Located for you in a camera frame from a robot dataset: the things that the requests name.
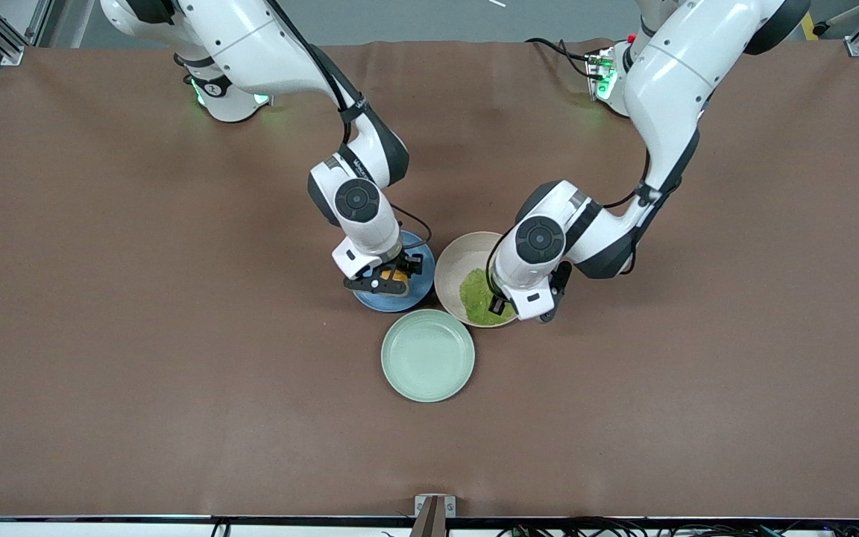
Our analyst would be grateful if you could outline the green lettuce leaf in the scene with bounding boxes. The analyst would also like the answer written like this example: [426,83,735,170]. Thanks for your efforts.
[459,268,517,327]

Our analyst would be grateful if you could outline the blue plate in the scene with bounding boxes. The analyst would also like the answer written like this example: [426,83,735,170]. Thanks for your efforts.
[353,230,436,313]

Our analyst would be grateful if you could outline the beige plate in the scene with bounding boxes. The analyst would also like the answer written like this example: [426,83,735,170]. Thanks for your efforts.
[434,231,521,329]

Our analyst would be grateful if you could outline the pale green plate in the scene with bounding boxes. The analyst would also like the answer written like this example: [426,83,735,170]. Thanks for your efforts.
[380,309,476,403]

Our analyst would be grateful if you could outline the brown table mat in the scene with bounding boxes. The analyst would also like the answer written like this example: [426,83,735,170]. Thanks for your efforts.
[0,37,859,520]

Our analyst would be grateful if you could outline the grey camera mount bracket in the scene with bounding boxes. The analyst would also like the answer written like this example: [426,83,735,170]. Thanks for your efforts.
[409,494,457,537]

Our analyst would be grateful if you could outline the black cable bundle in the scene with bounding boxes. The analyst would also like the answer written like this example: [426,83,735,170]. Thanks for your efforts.
[497,515,859,537]

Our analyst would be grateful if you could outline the black base cable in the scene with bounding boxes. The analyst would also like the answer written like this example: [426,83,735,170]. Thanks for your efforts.
[524,36,605,80]

